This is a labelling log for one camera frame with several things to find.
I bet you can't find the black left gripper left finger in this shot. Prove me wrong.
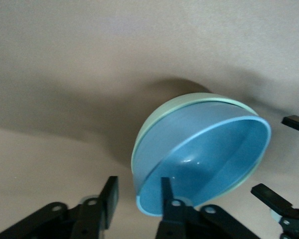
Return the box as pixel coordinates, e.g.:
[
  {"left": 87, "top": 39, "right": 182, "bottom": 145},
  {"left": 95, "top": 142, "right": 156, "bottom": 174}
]
[{"left": 0, "top": 176, "right": 120, "bottom": 239}]

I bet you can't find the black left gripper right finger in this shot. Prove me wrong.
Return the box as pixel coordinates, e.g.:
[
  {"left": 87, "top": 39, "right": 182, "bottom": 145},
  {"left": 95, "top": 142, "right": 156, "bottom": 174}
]
[{"left": 155, "top": 177, "right": 261, "bottom": 239}]

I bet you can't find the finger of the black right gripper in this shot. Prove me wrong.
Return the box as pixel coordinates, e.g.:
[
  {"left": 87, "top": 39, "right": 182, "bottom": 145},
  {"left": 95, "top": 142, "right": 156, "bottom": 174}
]
[{"left": 282, "top": 115, "right": 299, "bottom": 135}]

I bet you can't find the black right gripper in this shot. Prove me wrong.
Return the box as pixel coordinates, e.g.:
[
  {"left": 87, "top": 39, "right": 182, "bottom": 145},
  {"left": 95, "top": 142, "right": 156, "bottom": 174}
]
[{"left": 251, "top": 183, "right": 299, "bottom": 239}]

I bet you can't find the blue bowl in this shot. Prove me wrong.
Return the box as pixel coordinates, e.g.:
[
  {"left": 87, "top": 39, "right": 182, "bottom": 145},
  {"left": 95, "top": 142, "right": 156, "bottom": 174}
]
[{"left": 133, "top": 101, "right": 272, "bottom": 217}]

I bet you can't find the pale green bowl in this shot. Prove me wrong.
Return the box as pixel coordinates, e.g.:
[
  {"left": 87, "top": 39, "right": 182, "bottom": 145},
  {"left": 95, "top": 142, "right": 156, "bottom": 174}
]
[{"left": 130, "top": 92, "right": 262, "bottom": 209}]

